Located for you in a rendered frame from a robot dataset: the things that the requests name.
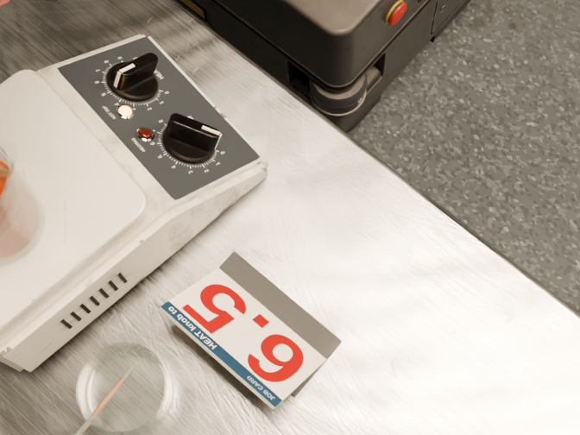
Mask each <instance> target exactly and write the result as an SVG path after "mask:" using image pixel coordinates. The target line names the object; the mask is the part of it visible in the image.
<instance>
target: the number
mask: <svg viewBox="0 0 580 435"><path fill-rule="evenodd" d="M172 304H173V305H175V306H176V307H177V308H178V309H179V310H180V311H182V312H183V313H184V314H185V315H186V316H187V317H188V318H189V319H190V320H191V321H192V322H193V323H195V324H196V325H197V326H198V327H199V328H201V329H202V330H203V331H204V332H205V333H206V334H208V335H209V336H210V337H211V338H212V339H213V340H215V341H216V342H217V343H218V344H219V345H220V346H222V347H223V348H224V349H225V350H226V351H227V352H229V353H230V354H231V355H232V356H233V357H234V358H236V359H237V361H238V362H240V363H241V364H242V365H243V366H244V367H245V368H246V369H248V370H249V371H250V372H251V373H252V374H253V375H255V376H256V377H257V378H258V379H259V380H260V381H262V382H263V383H264V384H265V385H266V386H267V387H268V388H270V389H271V390H272V391H273V392H274V393H275V394H277V395H278V396H279V397H280V396H281V395H282V394H283V393H284V392H285V391H287V390H288V389H289V388H290V387H291V386H292V385H293V384H294V383H295V382H296V381H297V380H298V379H299V378H300V377H301V376H302V375H303V374H304V373H305V372H306V371H307V370H309V369H310V368H311V367H312V366H313V365H314V364H315V363H316V362H317V361H318V359H316V358H315V357H314V356H313V355H311V354H310V353H309V352H308V351H307V350H305V349H304V348H303V347H302V346H301V345H300V344H298V343H297V342H296V341H295V340H293V339H292V338H291V337H290V336H289V335H287V334H286V333H285V332H284V331H283V330H282V329H281V328H280V327H279V326H278V325H276V324H275V323H274V322H273V321H272V320H270V319H269V318H268V317H267V316H265V315H264V314H263V313H262V312H261V311H259V310H258V309H257V308H256V307H255V306H253V305H252V304H251V303H250V302H249V301H247V300H246V299H245V298H244V297H243V296H242V295H241V294H240V293H239V292H238V291H236V290H235V289H234V288H233V287H231V286H230V285H229V284H228V283H227V282H226V281H224V280H223V279H222V278H221V277H220V276H218V275H217V274H214V275H213V276H212V277H211V278H209V279H208V280H206V281H204V282H203V283H201V284H200V285H198V286H197V287H195V288H194V289H193V290H192V291H190V292H189V293H187V294H185V295H184V296H182V297H181V298H179V299H177V300H176V301H174V302H173V303H172Z"/></svg>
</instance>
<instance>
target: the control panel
mask: <svg viewBox="0 0 580 435"><path fill-rule="evenodd" d="M147 53H153V54H155V55H156V56H157V57H158V63H157V66H156V68H155V71H154V75H155V77H156V78H157V81H158V89H157V92H156V93H155V95H154V96H153V97H152V98H151V99H149V100H147V101H143V102H133V101H129V100H126V99H124V98H120V97H119V96H118V95H117V94H116V93H114V92H113V91H112V90H111V88H110V87H109V85H108V83H107V75H108V72H109V70H110V69H111V68H112V67H113V66H114V65H115V64H117V63H121V62H130V61H132V60H134V59H136V58H138V57H140V56H142V55H144V54H147ZM57 69H58V70H59V72H60V73H61V75H62V76H63V77H64V78H65V79H66V80H67V81H68V83H69V84H70V85H71V86H72V87H73V88H74V89H75V91H76V92H77V93H78V94H79V95H80V96H81V97H82V98H83V99H84V100H85V101H86V102H87V103H88V104H89V105H90V107H91V108H92V109H93V110H94V111H95V112H96V113H97V114H98V116H99V117H100V118H101V119H102V120H103V121H104V123H105V124H106V125H107V126H108V127H109V128H110V129H111V131H112V132H113V133H114V134H115V135H116V136H117V137H118V138H119V140H120V141H121V142H122V143H123V144H124V145H125V146H126V148H127V149H128V150H129V151H130V152H131V153H132V154H133V155H134V156H135V158H136V159H137V160H138V161H139V162H141V164H142V165H143V166H144V167H145V168H146V169H147V170H148V172H149V173H150V174H151V175H152V176H153V177H154V178H155V180H156V181H157V182H158V183H159V184H160V185H161V186H162V188H163V189H164V190H165V191H166V192H167V193H168V194H169V195H170V197H171V198H173V199H174V200H176V199H181V198H183V197H185V196H186V195H188V194H190V193H192V192H195V191H197V190H198V189H200V188H202V187H204V186H207V185H209V184H210V183H212V182H214V181H216V180H218V179H220V178H222V177H224V176H225V175H227V174H229V173H232V172H234V171H236V170H237V169H239V168H241V167H244V166H246V165H248V164H250V163H251V162H253V161H256V160H257V159H258V158H260V157H261V156H260V155H259V154H257V153H256V151H255V150H254V149H252V147H250V145H249V144H248V143H247V142H246V141H245V140H244V139H243V138H242V137H241V136H240V135H239V134H238V133H237V132H236V131H235V130H234V128H233V127H232V126H231V125H230V124H229V123H228V122H227V121H226V120H225V119H224V118H223V117H222V116H221V115H220V114H219V112H218V111H217V110H216V109H215V108H214V107H213V106H212V105H211V104H210V103H209V102H208V101H207V100H206V99H205V97H204V96H203V95H202V94H201V93H200V92H199V91H198V90H197V89H196V88H195V87H194V86H193V85H192V84H191V83H190V81H189V80H188V79H187V78H186V77H185V76H184V75H183V74H182V73H181V72H180V71H179V70H178V69H177V68H176V67H175V65H174V64H173V63H172V62H171V61H170V60H169V59H168V58H167V57H166V56H165V55H164V54H163V53H162V52H161V50H160V49H159V48H158V47H157V46H156V45H155V44H154V43H153V42H152V41H151V40H150V39H149V38H148V37H147V36H145V37H143V38H140V39H138V40H135V41H131V42H128V43H125V44H123V45H121V46H118V47H114V48H111V49H109V50H106V51H103V52H101V53H98V54H94V55H92V56H89V57H86V58H83V59H82V60H77V61H74V62H72V63H69V64H67V65H64V66H61V67H58V68H57ZM122 106H128V107H130V109H131V111H132V113H131V115H130V116H123V115H122V114H120V112H119V108H120V107H122ZM173 113H178V114H181V115H182V116H185V117H189V118H191V119H193V120H196V121H198V122H201V123H204V124H206V125H209V126H211V127H213V128H216V129H218V130H219V132H220V134H222V135H221V137H220V140H219V142H218V144H217V147H216V149H214V151H213V153H212V156H211V158H210V159H209V160H207V161H205V162H203V163H199V164H188V163H185V162H182V161H179V160H177V159H175V158H174V157H172V156H171V155H170V154H169V153H168V152H167V150H166V149H165V147H164V144H163V135H164V132H165V130H166V127H167V123H168V121H169V118H170V116H171V115H172V114H173ZM143 128H146V129H150V130H151V132H152V137H150V138H148V139H147V138H143V137H141V136H140V135H139V131H140V129H143Z"/></svg>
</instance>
